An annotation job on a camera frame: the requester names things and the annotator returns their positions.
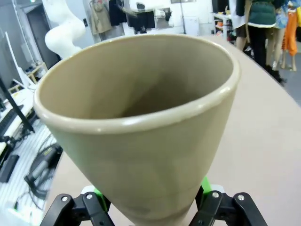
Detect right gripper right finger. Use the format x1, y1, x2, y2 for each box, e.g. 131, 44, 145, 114
188, 176, 267, 226

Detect mannequin in green puffer vest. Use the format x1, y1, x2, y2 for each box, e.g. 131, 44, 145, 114
246, 0, 278, 71

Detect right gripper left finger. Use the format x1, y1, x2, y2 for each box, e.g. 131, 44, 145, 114
41, 185, 114, 226

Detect light wooden stool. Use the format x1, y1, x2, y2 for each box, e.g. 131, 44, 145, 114
8, 61, 48, 94

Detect white board panel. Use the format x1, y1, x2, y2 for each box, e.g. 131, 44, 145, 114
184, 16, 201, 37

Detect white leaning panel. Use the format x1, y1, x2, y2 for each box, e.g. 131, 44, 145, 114
4, 31, 33, 89

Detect beige hanging coat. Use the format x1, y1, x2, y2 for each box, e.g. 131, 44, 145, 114
90, 0, 113, 35

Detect black floor device with cables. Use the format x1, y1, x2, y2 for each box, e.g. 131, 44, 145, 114
24, 143, 63, 190

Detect black power brick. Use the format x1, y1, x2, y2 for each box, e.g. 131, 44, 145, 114
0, 154, 20, 184

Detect black hanging garments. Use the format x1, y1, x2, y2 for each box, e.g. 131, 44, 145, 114
109, 0, 156, 34

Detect black slanted pole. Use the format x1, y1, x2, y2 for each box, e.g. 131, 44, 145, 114
0, 76, 35, 133

